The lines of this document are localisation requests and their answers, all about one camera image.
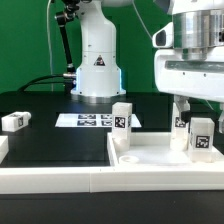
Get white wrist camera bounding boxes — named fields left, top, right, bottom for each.
left=152, top=22, right=174, bottom=48

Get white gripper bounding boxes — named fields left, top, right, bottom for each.
left=154, top=48, right=224, bottom=134

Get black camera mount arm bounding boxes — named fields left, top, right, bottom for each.
left=55, top=0, right=80, bottom=77

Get sheet with fiducial markers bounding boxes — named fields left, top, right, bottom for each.
left=54, top=113, right=142, bottom=128

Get white hanging cable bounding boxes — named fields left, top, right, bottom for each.
left=46, top=0, right=56, bottom=93

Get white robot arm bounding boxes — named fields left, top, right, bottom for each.
left=72, top=0, right=224, bottom=133

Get white square table top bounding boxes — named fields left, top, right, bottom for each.
left=107, top=132, right=224, bottom=166

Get white U-shaped obstacle fence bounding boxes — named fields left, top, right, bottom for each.
left=0, top=134, right=224, bottom=195

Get black cables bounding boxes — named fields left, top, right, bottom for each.
left=18, top=73, right=78, bottom=93

